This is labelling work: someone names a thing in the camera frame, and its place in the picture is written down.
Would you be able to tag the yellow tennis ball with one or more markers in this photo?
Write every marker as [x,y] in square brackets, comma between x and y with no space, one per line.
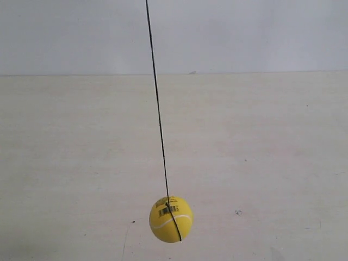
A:
[171,219]

